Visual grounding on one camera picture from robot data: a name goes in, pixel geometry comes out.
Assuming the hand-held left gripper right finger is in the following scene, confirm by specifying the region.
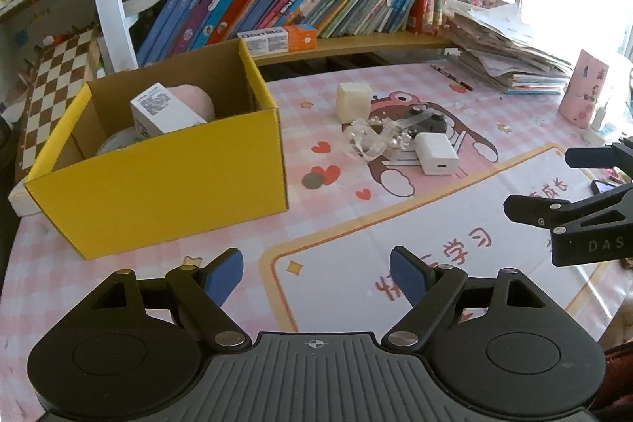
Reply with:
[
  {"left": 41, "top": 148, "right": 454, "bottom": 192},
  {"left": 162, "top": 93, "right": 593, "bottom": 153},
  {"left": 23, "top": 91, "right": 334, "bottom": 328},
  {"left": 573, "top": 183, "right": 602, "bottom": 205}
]
[{"left": 381, "top": 246, "right": 565, "bottom": 351}]

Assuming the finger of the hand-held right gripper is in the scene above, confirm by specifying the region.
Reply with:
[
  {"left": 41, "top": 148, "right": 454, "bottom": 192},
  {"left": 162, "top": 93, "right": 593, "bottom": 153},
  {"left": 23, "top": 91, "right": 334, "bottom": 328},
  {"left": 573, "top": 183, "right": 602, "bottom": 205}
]
[
  {"left": 503, "top": 184, "right": 633, "bottom": 233},
  {"left": 565, "top": 138, "right": 633, "bottom": 169}
]

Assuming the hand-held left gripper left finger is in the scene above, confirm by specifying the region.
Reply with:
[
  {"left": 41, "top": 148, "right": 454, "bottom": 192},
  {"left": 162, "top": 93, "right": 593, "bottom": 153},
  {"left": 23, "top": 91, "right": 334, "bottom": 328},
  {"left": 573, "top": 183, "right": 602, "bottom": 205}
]
[{"left": 74, "top": 248, "right": 253, "bottom": 351}]

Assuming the yellow cardboard box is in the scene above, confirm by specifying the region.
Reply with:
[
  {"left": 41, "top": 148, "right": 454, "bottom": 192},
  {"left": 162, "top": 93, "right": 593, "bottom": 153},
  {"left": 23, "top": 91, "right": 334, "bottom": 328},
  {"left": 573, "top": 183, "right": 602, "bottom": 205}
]
[{"left": 24, "top": 39, "right": 290, "bottom": 261}]

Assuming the white charger plug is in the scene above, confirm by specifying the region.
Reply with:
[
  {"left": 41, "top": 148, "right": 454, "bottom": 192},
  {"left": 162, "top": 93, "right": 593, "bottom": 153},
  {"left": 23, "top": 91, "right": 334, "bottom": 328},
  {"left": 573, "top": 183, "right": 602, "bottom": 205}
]
[{"left": 413, "top": 132, "right": 461, "bottom": 177}]

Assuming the small black gadget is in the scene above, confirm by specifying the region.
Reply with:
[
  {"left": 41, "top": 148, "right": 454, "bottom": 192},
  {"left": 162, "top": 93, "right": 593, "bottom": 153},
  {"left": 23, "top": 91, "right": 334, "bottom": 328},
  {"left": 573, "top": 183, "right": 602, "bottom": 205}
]
[{"left": 408, "top": 106, "right": 451, "bottom": 137}]

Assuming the clear ribbon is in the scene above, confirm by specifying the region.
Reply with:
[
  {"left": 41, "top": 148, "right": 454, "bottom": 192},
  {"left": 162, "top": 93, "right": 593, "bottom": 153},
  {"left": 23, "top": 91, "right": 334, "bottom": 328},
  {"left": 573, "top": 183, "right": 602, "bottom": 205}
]
[{"left": 341, "top": 117, "right": 414, "bottom": 161}]

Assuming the cream foam cube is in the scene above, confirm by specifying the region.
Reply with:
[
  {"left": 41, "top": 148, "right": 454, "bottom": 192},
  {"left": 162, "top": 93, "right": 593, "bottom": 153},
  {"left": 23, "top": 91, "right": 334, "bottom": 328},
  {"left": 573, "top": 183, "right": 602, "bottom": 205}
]
[{"left": 336, "top": 82, "right": 373, "bottom": 124}]

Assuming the small white bottle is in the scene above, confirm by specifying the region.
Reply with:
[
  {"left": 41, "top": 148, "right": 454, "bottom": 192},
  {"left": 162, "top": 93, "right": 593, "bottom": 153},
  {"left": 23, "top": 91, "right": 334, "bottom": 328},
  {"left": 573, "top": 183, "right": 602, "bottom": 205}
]
[{"left": 591, "top": 102, "right": 612, "bottom": 132}]

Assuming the pink printed cup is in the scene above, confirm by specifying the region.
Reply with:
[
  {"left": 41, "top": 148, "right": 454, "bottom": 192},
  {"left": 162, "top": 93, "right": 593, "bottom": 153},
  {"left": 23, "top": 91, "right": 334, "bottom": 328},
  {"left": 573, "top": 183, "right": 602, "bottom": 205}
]
[{"left": 558, "top": 49, "right": 608, "bottom": 127}]

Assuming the pink printed table mat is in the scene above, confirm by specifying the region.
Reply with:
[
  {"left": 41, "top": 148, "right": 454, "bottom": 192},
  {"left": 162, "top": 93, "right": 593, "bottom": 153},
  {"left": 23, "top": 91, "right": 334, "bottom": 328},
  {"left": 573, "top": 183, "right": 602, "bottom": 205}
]
[{"left": 0, "top": 60, "right": 633, "bottom": 403}]

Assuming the dark red cloth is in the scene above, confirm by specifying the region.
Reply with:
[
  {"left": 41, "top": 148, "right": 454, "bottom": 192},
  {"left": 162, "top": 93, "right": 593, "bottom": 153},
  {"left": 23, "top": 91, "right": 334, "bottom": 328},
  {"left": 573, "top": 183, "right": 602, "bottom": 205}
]
[{"left": 596, "top": 342, "right": 633, "bottom": 408}]

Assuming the stack of loose papers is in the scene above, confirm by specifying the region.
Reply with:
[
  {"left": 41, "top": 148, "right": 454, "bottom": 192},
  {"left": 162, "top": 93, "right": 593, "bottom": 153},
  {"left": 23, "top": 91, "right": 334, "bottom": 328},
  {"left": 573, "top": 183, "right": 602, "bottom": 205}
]
[{"left": 442, "top": 1, "right": 575, "bottom": 96}]

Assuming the black pen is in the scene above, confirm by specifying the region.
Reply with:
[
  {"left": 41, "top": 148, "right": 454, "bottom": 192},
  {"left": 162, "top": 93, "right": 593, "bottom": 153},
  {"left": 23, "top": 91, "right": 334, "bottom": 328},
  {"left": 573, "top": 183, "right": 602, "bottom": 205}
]
[{"left": 430, "top": 64, "right": 475, "bottom": 93}]

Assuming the white tape roll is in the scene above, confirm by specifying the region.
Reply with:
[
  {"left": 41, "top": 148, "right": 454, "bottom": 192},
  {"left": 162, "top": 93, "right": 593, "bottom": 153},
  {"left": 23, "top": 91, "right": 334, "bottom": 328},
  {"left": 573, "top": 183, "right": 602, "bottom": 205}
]
[{"left": 94, "top": 128, "right": 149, "bottom": 157}]

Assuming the small white printed carton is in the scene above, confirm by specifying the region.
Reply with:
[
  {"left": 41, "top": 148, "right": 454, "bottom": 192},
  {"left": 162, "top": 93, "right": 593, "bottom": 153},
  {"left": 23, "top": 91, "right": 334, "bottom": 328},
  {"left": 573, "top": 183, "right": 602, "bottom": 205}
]
[{"left": 130, "top": 82, "right": 208, "bottom": 139}]

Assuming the pink soft pouch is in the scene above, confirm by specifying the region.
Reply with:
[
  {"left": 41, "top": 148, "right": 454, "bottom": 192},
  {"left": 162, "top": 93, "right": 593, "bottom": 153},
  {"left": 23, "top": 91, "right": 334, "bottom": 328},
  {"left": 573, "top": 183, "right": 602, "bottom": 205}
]
[{"left": 165, "top": 84, "right": 216, "bottom": 122}]

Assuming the white board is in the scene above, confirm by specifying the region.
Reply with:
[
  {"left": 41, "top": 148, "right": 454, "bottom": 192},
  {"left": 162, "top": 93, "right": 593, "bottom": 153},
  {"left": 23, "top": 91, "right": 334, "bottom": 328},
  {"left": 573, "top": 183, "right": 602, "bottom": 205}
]
[{"left": 7, "top": 182, "right": 38, "bottom": 218}]

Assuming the white and orange carton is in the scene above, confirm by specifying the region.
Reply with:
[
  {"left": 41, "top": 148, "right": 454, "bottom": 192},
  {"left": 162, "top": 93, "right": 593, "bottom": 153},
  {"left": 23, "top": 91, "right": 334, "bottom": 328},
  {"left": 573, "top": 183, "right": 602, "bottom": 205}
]
[{"left": 237, "top": 25, "right": 318, "bottom": 56}]

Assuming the brown checkered board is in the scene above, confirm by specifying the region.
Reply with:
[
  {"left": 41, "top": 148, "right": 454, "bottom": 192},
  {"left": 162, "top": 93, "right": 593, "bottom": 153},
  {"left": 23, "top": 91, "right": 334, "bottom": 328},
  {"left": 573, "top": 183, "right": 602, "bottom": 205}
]
[{"left": 14, "top": 25, "right": 103, "bottom": 184}]

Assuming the row of colourful books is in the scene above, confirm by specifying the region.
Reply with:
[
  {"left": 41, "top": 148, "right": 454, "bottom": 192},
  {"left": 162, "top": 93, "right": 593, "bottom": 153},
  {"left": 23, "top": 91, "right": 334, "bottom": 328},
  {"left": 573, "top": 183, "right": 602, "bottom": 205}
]
[{"left": 123, "top": 0, "right": 490, "bottom": 68}]

